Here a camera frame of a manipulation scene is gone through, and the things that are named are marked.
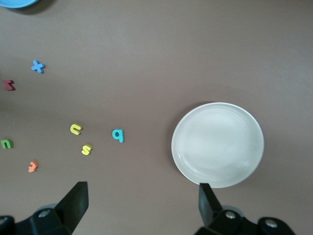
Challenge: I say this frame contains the blue round plate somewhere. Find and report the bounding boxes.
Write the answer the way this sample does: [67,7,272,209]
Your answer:
[0,0,40,9]

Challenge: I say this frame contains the teal foam letter b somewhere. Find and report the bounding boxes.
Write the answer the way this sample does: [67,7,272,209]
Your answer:
[112,128,125,143]

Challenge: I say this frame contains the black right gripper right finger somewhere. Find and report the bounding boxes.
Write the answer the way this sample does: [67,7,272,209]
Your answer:
[194,183,296,235]

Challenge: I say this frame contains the yellow foam letter u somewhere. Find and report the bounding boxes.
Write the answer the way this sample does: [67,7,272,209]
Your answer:
[69,123,83,136]

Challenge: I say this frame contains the beige round plate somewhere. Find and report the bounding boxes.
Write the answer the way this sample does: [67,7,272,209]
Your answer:
[171,102,265,189]

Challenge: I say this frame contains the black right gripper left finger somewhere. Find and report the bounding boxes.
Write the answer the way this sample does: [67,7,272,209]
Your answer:
[0,181,88,235]

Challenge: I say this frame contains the brown table cover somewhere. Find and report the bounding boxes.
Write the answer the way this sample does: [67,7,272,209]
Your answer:
[0,0,313,235]

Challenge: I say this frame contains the red foam letter z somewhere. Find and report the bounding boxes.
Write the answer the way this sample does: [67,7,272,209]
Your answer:
[2,79,16,91]

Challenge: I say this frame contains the blue foam letter x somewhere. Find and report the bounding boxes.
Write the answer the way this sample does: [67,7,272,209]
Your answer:
[31,60,46,74]

